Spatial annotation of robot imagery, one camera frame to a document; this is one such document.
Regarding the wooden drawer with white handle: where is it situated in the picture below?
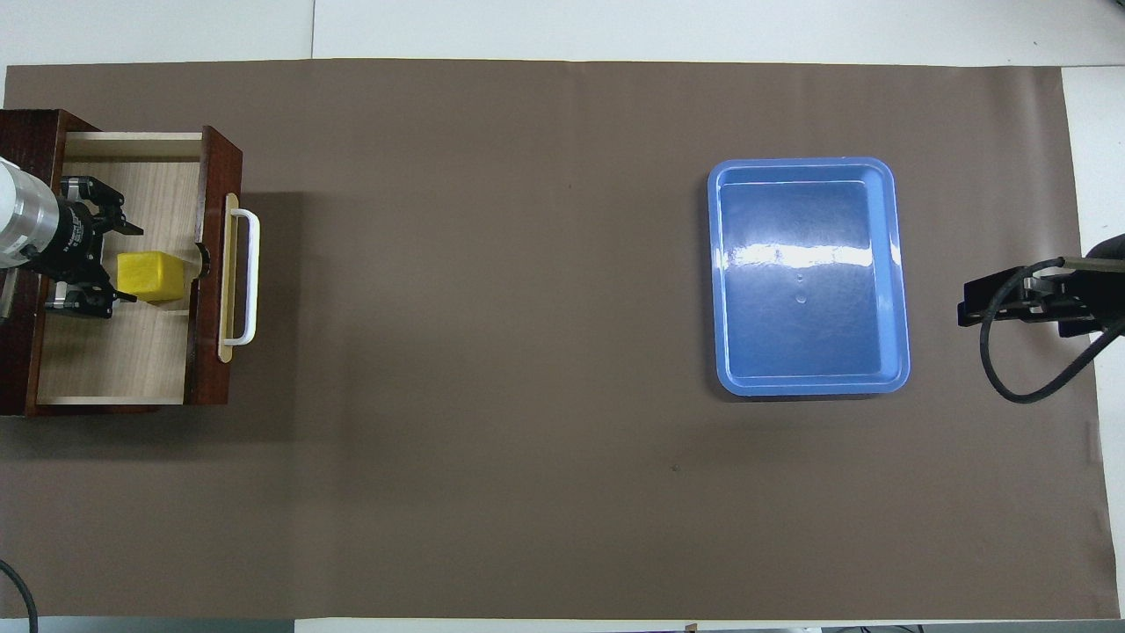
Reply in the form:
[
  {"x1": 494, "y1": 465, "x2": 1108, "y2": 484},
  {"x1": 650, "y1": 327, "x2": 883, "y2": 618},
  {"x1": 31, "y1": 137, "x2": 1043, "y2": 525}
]
[{"x1": 35, "y1": 126, "x2": 261, "y2": 407}]

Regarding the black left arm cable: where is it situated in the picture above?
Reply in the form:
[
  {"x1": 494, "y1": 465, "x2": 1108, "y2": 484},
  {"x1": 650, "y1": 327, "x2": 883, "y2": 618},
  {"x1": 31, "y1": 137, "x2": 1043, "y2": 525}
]
[{"x1": 0, "y1": 559, "x2": 40, "y2": 633}]

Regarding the brown table mat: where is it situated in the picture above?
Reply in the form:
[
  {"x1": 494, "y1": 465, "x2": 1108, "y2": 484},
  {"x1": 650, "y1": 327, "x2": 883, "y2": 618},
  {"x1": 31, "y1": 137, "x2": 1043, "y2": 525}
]
[{"x1": 0, "y1": 58, "x2": 1121, "y2": 621}]

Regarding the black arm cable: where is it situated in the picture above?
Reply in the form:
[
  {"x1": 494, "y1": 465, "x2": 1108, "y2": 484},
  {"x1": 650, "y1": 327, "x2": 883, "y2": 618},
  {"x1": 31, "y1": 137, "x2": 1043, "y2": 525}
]
[
  {"x1": 0, "y1": 559, "x2": 40, "y2": 633},
  {"x1": 978, "y1": 258, "x2": 1125, "y2": 405}
]

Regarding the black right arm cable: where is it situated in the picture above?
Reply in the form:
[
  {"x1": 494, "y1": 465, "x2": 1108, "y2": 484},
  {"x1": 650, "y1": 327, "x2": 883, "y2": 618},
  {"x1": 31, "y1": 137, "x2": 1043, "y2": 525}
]
[{"x1": 978, "y1": 258, "x2": 1125, "y2": 405}]

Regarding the blue plastic tray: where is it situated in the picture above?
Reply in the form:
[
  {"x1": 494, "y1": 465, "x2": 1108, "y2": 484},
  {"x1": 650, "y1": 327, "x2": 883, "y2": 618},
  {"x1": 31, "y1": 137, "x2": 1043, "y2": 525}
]
[{"x1": 707, "y1": 156, "x2": 911, "y2": 397}]

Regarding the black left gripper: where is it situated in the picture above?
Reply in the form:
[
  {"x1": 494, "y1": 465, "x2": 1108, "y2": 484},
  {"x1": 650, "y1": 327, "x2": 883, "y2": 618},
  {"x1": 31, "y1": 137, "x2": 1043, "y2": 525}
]
[{"x1": 34, "y1": 175, "x2": 145, "y2": 320}]

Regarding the yellow cube block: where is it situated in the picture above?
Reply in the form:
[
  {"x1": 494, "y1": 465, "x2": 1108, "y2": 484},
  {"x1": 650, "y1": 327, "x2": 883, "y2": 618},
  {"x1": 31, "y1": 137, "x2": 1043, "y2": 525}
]
[{"x1": 117, "y1": 251, "x2": 187, "y2": 305}]

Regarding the dark wooden drawer cabinet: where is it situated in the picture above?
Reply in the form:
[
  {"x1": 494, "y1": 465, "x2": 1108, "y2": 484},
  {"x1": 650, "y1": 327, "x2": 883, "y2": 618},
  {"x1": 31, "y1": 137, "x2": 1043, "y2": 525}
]
[{"x1": 0, "y1": 109, "x2": 76, "y2": 418}]

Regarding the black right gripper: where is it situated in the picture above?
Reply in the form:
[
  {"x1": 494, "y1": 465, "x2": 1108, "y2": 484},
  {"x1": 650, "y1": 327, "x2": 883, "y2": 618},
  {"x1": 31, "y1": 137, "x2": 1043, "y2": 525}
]
[{"x1": 957, "y1": 257, "x2": 1125, "y2": 340}]

